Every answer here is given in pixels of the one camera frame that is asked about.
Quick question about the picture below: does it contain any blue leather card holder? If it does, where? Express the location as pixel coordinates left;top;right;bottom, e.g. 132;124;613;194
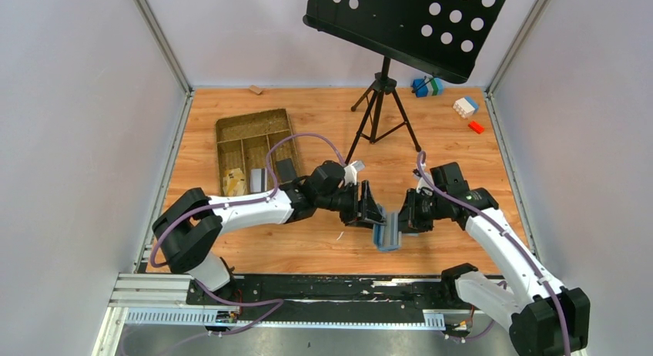
372;204;419;252

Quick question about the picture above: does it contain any silver credit card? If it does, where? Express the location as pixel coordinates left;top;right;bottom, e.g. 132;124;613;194
249;168;268;193

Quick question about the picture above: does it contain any gold credit card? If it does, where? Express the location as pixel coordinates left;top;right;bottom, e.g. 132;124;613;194
223;168;247;196

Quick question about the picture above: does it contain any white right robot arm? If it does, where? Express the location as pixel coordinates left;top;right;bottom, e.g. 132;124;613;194
397;152;591;355

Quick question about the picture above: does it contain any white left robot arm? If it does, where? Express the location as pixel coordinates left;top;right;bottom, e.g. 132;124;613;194
150;161;385;292

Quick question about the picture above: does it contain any black credit card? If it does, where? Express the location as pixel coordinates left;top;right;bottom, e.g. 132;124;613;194
275;158;298;184

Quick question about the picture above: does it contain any woven compartment tray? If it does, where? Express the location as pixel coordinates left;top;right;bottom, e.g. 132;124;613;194
214;109;293;196

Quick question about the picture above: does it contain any red toy block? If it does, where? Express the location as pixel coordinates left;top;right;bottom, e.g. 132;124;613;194
468;121;485;134

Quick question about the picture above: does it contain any white blue toy block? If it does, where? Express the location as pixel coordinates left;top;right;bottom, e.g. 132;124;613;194
452;96;480;119

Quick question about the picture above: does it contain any small wooden block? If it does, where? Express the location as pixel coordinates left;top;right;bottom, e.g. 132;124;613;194
249;85;263;96

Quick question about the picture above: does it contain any blue green toy block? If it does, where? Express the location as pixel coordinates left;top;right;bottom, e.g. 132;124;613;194
411;77;444;98

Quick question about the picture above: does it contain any black music stand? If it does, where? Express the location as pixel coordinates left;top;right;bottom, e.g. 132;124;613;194
303;0;506;160

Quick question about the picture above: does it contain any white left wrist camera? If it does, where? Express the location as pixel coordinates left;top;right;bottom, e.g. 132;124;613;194
343;160;365;186

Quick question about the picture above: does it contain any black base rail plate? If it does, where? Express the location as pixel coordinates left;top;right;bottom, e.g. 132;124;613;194
184;273;491;325

